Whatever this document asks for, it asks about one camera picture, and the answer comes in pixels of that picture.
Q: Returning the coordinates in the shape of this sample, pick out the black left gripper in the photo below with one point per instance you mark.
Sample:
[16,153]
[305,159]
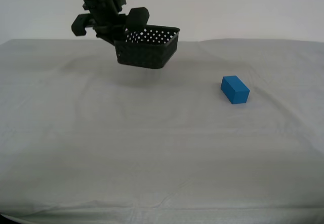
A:
[106,16]

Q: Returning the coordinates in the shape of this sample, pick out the black perforated plastic basket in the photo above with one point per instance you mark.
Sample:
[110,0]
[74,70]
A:
[144,56]

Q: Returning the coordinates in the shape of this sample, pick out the blue rectangular block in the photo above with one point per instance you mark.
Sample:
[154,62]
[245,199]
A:
[235,92]

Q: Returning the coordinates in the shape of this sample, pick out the light grey tablecloth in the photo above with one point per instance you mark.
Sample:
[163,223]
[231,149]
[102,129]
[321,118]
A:
[152,145]

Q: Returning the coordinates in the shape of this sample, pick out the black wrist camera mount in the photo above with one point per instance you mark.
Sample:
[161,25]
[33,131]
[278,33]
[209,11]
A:
[78,26]

